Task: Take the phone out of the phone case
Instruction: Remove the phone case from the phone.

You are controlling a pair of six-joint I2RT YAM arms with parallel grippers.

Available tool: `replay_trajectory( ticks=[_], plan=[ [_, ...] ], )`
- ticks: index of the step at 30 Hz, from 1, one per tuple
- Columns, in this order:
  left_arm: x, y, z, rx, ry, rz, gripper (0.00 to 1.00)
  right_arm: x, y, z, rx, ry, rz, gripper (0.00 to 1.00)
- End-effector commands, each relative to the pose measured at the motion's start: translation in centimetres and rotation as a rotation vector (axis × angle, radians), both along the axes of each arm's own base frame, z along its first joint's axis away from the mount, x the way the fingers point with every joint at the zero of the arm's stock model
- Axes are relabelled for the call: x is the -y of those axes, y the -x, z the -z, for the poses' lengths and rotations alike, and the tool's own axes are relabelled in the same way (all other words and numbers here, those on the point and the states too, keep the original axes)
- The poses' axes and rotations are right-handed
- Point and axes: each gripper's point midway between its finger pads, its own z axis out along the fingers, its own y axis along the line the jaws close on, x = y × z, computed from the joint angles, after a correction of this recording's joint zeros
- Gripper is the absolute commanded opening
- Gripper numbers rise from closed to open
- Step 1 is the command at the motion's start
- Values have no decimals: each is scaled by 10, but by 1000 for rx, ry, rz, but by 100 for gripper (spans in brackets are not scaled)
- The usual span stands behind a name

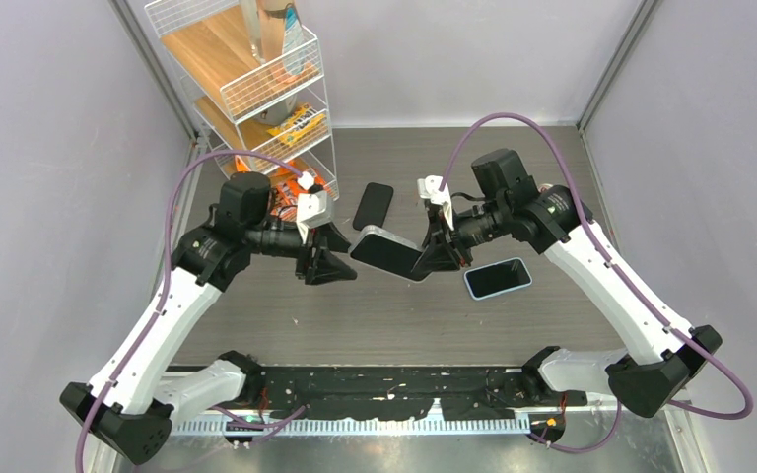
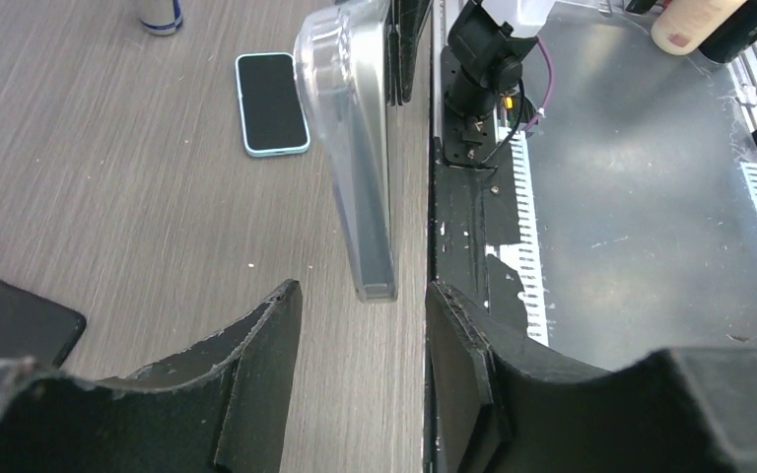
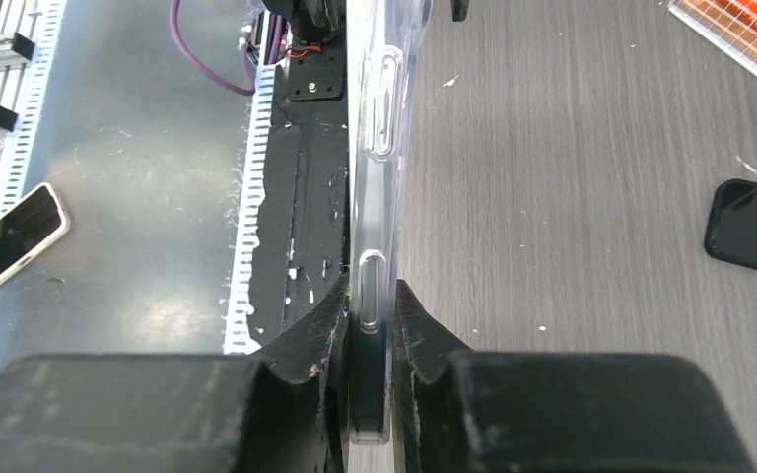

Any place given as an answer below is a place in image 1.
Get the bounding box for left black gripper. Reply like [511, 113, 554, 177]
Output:
[247, 219, 359, 284]

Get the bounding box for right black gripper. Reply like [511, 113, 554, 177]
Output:
[413, 196, 510, 274]

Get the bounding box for black phone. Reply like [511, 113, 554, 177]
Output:
[349, 225, 430, 282]

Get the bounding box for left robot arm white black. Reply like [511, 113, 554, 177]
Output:
[60, 171, 357, 465]

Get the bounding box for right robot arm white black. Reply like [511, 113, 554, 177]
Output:
[413, 149, 723, 418]

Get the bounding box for black phone case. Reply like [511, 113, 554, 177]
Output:
[352, 182, 394, 231]

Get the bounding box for phone in light blue case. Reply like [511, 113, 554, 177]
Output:
[463, 257, 533, 301]

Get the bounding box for orange snack packs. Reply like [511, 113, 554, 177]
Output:
[267, 158, 329, 222]

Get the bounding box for yellow snack bag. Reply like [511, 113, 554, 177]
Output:
[266, 102, 326, 147]

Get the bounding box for blue white bottle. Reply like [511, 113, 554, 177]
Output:
[282, 2, 306, 76]

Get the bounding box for clear bottle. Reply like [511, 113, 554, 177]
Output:
[239, 0, 266, 65]

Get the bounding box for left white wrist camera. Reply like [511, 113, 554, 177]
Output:
[296, 190, 334, 229]

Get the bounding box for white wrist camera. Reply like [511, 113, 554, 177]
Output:
[417, 175, 454, 231]
[296, 190, 334, 229]

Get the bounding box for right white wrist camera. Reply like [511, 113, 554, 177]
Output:
[417, 175, 454, 231]

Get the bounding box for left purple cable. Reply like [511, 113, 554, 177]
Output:
[74, 149, 317, 473]

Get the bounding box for purple cable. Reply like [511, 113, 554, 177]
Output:
[437, 111, 755, 454]
[74, 149, 317, 473]

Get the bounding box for white wire shelf rack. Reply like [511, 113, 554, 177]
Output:
[144, 1, 339, 199]

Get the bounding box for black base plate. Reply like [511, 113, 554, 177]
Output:
[222, 366, 586, 421]

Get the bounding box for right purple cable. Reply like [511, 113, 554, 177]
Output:
[437, 111, 755, 454]

